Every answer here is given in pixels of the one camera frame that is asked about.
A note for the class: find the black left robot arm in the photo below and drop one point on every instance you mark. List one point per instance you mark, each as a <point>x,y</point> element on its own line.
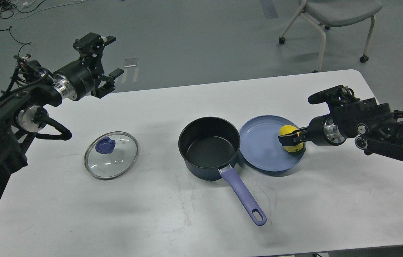
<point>23,117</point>

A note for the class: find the grey office chair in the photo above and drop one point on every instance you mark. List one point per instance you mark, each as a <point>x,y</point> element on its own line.
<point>325,14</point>

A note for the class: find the glass pot lid blue knob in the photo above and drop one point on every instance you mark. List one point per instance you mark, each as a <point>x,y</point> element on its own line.
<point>111,155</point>

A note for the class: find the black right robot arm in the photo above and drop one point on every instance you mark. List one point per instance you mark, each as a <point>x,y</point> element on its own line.
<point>374,127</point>

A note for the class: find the dark pot with purple handle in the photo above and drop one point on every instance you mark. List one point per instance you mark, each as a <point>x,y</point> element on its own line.
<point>210,148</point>

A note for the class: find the blue round plate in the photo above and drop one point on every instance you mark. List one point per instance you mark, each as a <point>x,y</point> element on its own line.
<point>261,148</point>

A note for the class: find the yellow potato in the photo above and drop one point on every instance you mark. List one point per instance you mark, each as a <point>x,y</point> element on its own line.
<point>286,129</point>

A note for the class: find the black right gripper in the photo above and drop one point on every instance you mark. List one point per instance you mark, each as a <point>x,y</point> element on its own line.
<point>322,131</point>

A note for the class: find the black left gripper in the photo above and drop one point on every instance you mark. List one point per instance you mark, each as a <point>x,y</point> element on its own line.
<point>86,75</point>

